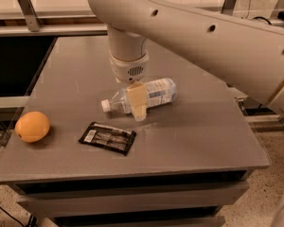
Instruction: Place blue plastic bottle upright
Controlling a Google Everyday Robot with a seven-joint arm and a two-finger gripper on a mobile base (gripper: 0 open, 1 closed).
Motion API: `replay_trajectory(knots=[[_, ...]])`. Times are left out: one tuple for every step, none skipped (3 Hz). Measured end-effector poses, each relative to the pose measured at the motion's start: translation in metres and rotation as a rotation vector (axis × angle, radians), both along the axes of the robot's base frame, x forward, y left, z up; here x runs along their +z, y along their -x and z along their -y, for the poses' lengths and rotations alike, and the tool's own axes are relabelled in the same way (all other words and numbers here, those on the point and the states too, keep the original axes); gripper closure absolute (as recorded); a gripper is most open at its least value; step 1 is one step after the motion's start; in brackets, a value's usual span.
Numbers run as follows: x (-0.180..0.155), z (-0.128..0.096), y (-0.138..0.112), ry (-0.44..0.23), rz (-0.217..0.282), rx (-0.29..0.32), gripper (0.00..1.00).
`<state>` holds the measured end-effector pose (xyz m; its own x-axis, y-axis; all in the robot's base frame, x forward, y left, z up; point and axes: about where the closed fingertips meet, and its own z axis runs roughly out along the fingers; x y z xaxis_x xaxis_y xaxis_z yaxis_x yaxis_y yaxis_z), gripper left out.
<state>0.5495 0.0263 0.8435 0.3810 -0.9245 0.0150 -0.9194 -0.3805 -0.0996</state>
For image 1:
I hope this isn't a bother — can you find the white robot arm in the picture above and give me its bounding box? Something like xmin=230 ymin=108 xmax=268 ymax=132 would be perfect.
xmin=88 ymin=0 xmax=284 ymax=117

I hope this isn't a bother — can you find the black cable on right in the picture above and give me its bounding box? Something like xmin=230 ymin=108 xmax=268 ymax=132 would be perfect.
xmin=251 ymin=15 xmax=273 ymax=26

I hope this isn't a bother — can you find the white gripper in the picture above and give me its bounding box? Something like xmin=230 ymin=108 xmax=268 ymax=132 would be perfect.
xmin=110 ymin=54 xmax=149 ymax=122

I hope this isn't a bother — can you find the black snack packet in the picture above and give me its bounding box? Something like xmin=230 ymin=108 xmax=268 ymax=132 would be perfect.
xmin=79 ymin=122 xmax=136 ymax=155

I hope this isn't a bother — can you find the left metal bracket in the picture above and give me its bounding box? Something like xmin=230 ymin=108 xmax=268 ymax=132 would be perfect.
xmin=17 ymin=0 xmax=41 ymax=32

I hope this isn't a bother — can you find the clear blue-label plastic bottle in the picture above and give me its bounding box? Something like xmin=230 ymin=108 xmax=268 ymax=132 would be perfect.
xmin=101 ymin=78 xmax=177 ymax=114

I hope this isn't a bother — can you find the black cable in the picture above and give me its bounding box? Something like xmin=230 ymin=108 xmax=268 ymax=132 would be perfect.
xmin=251 ymin=15 xmax=273 ymax=26
xmin=0 ymin=200 xmax=38 ymax=227

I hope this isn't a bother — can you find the grey drawer front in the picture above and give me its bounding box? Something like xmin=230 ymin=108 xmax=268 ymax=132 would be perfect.
xmin=17 ymin=181 xmax=249 ymax=218

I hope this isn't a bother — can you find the orange fruit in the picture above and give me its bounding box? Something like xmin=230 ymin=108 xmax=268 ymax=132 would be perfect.
xmin=15 ymin=112 xmax=50 ymax=143

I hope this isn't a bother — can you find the black cable bottom left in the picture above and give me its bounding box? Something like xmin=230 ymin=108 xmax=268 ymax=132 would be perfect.
xmin=0 ymin=200 xmax=38 ymax=227

